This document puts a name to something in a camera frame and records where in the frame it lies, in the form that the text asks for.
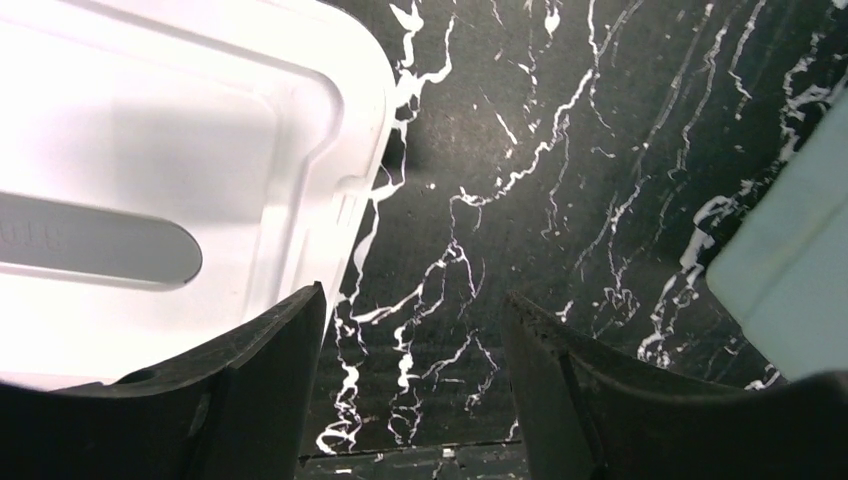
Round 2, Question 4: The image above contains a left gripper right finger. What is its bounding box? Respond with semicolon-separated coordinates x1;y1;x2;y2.
502;293;847;479

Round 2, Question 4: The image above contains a teal plastic bin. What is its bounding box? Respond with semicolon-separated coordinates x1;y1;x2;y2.
706;95;847;381

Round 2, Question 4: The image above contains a white bin lid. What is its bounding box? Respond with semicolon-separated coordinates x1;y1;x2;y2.
1;1;395;390

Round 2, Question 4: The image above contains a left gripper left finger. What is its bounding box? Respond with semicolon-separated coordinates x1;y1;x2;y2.
1;283;326;479

